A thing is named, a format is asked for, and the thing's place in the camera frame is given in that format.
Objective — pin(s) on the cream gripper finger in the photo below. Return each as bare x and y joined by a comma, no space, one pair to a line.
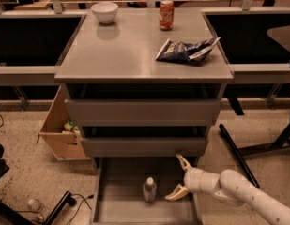
178,193
185,165

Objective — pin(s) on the grey drawer cabinet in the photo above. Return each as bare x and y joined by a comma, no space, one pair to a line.
118,62

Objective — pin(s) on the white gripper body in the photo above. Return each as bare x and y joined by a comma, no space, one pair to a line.
192,180

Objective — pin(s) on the clear plastic bottle white cap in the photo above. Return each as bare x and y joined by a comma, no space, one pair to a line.
149,190

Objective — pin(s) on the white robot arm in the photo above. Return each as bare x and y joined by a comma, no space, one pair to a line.
232,188

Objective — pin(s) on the grey top drawer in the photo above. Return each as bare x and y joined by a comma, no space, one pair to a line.
202,112

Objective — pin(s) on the black metal stand left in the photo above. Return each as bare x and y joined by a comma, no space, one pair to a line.
27,217

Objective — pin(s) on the plastic bottle on floor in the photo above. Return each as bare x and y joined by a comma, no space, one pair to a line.
35,205

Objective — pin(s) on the right grey rail barrier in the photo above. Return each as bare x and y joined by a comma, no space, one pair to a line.
256,42

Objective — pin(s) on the grey open bottom drawer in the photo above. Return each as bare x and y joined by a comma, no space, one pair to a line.
119,200

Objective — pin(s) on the green item in box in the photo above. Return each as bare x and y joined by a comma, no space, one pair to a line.
70,126

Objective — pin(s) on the white ceramic bowl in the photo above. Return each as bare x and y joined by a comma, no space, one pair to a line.
105,12

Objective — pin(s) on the orange soda can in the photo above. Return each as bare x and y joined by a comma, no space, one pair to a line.
166,15

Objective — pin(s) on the black metal stand right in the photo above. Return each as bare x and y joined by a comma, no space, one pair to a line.
282,142

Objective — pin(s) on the brown cardboard box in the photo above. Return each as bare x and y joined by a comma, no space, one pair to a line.
64,144

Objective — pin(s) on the black metal stand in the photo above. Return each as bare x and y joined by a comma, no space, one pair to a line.
282,142
27,217

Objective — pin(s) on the grey middle drawer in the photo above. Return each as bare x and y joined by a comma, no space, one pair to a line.
143,147

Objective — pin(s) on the blue crumpled chip bag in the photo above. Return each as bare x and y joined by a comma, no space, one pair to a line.
186,53

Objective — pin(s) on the left grey rail barrier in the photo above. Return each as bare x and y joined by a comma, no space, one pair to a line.
34,43

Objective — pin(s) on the grey rail barrier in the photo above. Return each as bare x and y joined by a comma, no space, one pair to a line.
256,42
34,43

